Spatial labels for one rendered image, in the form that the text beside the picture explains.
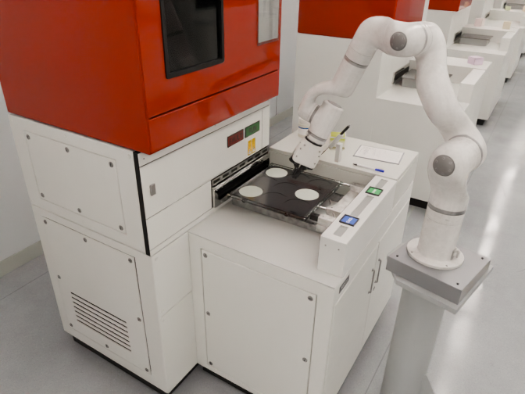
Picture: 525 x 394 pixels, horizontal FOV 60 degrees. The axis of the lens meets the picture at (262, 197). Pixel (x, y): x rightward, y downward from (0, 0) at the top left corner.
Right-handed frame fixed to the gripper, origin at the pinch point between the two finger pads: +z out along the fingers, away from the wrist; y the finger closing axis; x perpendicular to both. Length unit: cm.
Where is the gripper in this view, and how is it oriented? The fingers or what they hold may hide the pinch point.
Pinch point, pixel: (295, 173)
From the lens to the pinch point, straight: 184.1
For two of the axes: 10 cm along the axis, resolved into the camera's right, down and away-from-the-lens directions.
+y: 9.0, 3.5, 2.7
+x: -0.8, -4.8, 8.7
